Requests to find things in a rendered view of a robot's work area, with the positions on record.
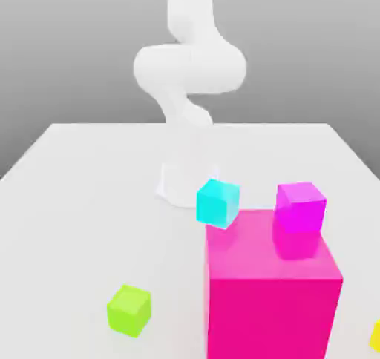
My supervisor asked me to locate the small cyan cube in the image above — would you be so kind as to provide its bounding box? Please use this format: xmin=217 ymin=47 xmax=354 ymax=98
xmin=195 ymin=178 xmax=241 ymax=230

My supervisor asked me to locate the small magenta cube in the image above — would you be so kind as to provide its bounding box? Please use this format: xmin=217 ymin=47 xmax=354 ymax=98
xmin=275 ymin=181 xmax=328 ymax=234

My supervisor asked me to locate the small lime green cube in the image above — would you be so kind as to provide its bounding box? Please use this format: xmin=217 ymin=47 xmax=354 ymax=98
xmin=106 ymin=283 xmax=153 ymax=339

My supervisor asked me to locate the small yellow cube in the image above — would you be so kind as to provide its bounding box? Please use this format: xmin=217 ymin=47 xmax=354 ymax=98
xmin=368 ymin=319 xmax=380 ymax=353

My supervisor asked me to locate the large pink box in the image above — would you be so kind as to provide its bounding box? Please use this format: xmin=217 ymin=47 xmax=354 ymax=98
xmin=204 ymin=208 xmax=344 ymax=359

